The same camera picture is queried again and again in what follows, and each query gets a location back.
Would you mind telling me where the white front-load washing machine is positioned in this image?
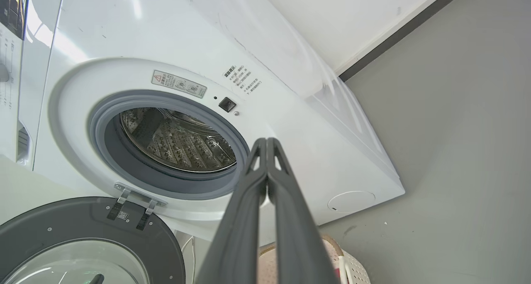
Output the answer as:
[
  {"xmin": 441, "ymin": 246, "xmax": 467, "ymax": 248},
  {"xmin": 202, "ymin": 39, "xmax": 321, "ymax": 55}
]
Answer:
[{"xmin": 0, "ymin": 0, "xmax": 406, "ymax": 245}]

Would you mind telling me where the dark baseboard strip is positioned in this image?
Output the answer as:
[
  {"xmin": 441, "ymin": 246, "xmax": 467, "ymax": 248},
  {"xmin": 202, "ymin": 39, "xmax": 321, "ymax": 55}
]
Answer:
[{"xmin": 339, "ymin": 0, "xmax": 474, "ymax": 82}]

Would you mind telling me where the grey rubber door gasket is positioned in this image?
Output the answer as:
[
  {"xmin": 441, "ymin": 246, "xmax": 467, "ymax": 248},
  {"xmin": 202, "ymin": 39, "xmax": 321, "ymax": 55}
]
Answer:
[{"xmin": 88, "ymin": 89, "xmax": 251, "ymax": 201}]

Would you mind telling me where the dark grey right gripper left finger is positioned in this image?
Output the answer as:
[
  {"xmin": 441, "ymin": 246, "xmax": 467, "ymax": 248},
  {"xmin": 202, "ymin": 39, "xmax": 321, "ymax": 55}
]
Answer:
[{"xmin": 195, "ymin": 138, "xmax": 268, "ymax": 284}]

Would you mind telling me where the black door latch socket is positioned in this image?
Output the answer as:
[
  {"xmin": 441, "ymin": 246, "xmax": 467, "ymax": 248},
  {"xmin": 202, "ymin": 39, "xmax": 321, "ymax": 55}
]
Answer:
[{"xmin": 218, "ymin": 97, "xmax": 237, "ymax": 113}]

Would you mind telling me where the warning sticker with triangle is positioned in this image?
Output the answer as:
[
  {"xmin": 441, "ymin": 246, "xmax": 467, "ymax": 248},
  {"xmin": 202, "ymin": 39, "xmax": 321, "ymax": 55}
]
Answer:
[{"xmin": 151, "ymin": 70, "xmax": 207, "ymax": 99}]

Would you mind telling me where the metal door hinge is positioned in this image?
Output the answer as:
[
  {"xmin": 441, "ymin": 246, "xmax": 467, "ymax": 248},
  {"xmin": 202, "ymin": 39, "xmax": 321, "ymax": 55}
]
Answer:
[{"xmin": 107, "ymin": 183, "xmax": 167, "ymax": 231}]

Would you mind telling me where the stainless steel washing machine drum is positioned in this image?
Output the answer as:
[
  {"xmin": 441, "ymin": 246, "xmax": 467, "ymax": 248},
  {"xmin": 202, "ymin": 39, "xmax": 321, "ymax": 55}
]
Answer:
[{"xmin": 119, "ymin": 107, "xmax": 238, "ymax": 173}]

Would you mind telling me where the round white filter cover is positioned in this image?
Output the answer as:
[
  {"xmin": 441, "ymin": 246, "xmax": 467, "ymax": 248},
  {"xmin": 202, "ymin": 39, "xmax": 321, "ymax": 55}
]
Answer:
[{"xmin": 327, "ymin": 190, "xmax": 376, "ymax": 214}]

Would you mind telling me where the cream laundry basket brown rim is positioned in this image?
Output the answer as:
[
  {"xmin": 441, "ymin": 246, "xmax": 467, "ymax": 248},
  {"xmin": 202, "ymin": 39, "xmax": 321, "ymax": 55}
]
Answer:
[{"xmin": 259, "ymin": 234, "xmax": 371, "ymax": 284}]

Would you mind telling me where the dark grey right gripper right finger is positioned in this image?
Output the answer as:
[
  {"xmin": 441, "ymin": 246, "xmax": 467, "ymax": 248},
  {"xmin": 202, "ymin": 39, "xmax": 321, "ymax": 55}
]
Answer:
[{"xmin": 267, "ymin": 137, "xmax": 339, "ymax": 284}]

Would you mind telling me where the white detergent drawer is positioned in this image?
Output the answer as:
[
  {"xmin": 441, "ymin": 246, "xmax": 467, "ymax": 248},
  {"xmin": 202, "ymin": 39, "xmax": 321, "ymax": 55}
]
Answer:
[{"xmin": 16, "ymin": 121, "xmax": 32, "ymax": 166}]

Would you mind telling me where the thin white cable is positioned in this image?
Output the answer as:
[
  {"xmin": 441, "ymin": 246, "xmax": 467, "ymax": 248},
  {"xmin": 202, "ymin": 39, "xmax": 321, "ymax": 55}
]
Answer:
[{"xmin": 181, "ymin": 235, "xmax": 196, "ymax": 284}]

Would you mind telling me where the grey round washer door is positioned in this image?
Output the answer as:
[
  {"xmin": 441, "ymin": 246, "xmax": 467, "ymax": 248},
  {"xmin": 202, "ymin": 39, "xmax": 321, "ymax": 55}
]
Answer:
[{"xmin": 0, "ymin": 196, "xmax": 186, "ymax": 284}]

